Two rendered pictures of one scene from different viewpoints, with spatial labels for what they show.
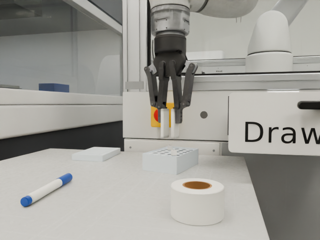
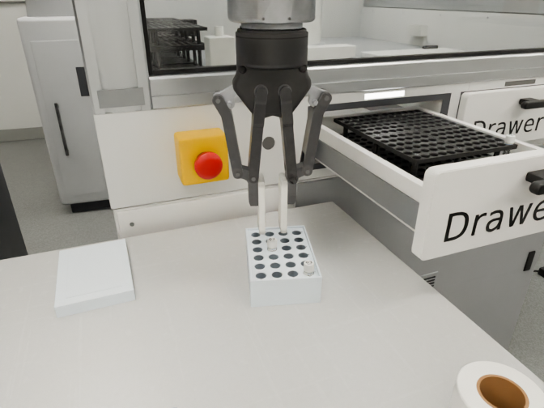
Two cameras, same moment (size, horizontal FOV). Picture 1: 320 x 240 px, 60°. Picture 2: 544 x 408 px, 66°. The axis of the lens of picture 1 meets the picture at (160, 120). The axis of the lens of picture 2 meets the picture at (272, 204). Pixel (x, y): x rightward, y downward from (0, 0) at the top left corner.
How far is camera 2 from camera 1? 0.41 m
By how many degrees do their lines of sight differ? 41
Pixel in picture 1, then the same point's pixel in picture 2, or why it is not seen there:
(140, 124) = (146, 176)
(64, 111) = not seen: outside the picture
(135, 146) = (142, 221)
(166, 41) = (286, 48)
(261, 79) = (359, 74)
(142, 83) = (142, 93)
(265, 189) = not seen: hidden behind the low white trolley
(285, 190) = (374, 230)
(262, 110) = (473, 193)
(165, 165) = (300, 291)
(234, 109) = (438, 198)
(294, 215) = not seen: hidden behind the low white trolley
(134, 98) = (125, 127)
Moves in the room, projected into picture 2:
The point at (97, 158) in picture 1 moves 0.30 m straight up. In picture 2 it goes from (122, 297) to (69, 24)
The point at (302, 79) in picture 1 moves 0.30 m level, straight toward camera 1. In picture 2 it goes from (410, 72) to (528, 116)
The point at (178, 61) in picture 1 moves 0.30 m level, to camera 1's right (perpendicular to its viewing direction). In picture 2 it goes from (297, 88) to (463, 64)
